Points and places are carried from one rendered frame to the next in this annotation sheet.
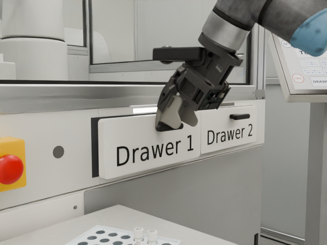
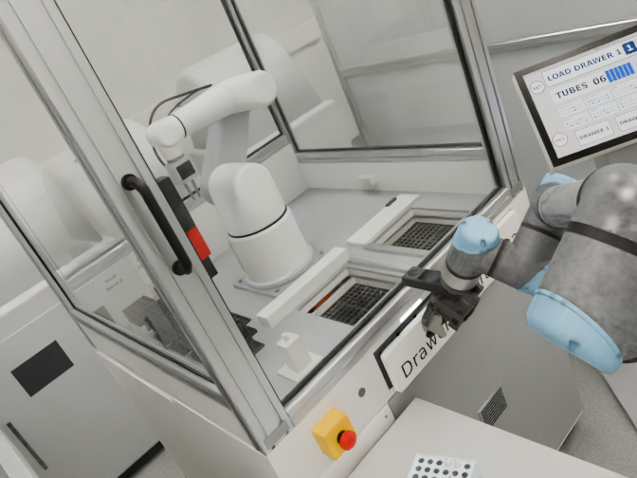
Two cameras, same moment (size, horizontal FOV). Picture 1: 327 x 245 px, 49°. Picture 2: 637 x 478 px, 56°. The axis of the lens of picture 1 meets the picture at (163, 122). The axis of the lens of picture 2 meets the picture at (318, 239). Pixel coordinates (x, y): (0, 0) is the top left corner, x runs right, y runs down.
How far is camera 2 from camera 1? 0.85 m
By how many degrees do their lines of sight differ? 23
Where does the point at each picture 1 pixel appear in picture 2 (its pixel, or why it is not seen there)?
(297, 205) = not seen: hidden behind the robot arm
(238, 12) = (468, 273)
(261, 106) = (521, 199)
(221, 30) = (459, 284)
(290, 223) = not seen: hidden behind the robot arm
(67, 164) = (370, 395)
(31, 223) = (363, 444)
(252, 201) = not seen: hidden behind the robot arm
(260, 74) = (510, 169)
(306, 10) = (522, 278)
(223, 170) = (497, 295)
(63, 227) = (387, 442)
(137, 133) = (411, 344)
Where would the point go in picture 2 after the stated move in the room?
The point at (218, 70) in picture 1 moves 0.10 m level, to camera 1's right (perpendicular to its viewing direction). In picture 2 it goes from (465, 303) to (515, 288)
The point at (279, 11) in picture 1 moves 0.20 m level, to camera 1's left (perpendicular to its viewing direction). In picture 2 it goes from (501, 278) to (396, 308)
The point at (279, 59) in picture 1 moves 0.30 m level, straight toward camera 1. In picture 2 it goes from (532, 117) to (524, 164)
